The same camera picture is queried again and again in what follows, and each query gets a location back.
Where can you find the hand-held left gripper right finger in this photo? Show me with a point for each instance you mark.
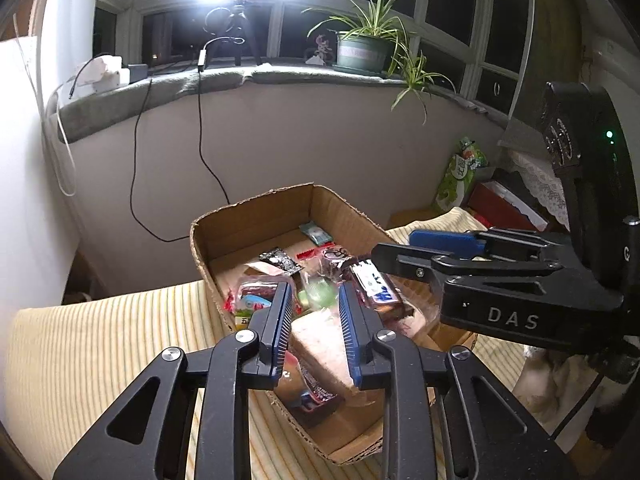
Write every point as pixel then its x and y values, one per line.
pixel 350 332

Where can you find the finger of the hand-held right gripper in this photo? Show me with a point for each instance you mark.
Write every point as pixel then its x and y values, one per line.
pixel 400 260
pixel 440 240

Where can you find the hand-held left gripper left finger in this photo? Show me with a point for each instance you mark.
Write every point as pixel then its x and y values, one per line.
pixel 280 330

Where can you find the pink sandwich packet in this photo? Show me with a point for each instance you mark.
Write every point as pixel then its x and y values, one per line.
pixel 320 350

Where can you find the brown chocolate bar packet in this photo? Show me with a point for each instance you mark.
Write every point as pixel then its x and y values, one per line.
pixel 375 287

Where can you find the red snack with brown ball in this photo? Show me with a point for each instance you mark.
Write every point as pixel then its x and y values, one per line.
pixel 247 306

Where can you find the purple red snack packet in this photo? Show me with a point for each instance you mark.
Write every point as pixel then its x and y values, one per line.
pixel 257 290

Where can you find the clear green candy packet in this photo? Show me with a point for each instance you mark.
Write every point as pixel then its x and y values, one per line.
pixel 320 290

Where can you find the clear bread packet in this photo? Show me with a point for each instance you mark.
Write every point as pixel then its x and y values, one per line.
pixel 420 317

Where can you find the red white snack packet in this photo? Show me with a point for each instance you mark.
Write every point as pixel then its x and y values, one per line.
pixel 339 255

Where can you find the black white print packet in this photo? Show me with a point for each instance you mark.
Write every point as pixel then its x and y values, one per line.
pixel 280 261

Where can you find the brown bun packet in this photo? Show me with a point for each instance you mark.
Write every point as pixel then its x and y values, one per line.
pixel 310 395

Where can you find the teal white snack packet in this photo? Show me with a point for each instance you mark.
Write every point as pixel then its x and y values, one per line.
pixel 316 232

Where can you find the cardboard box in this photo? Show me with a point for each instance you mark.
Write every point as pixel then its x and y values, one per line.
pixel 235 230

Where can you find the person's right forearm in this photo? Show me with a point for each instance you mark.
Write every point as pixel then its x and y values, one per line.
pixel 555 380

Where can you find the white lace cloth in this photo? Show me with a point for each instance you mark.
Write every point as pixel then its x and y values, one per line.
pixel 542 185

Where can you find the green printed bag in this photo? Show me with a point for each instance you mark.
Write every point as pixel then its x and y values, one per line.
pixel 457 180

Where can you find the red storage box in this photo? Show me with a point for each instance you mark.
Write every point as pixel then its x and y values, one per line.
pixel 500 207

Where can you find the striped yellow blanket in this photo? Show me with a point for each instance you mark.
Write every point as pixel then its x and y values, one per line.
pixel 100 340

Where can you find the potted spider plant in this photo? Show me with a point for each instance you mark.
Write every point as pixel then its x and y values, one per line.
pixel 362 52

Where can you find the small purple flower ornament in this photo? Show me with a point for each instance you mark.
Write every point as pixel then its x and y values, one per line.
pixel 320 50

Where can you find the grey windowsill mat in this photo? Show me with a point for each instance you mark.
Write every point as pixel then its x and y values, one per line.
pixel 225 82

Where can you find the black tripod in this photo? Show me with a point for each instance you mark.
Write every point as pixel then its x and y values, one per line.
pixel 245 25

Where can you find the black power adapter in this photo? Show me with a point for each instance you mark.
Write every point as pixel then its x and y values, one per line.
pixel 138 73

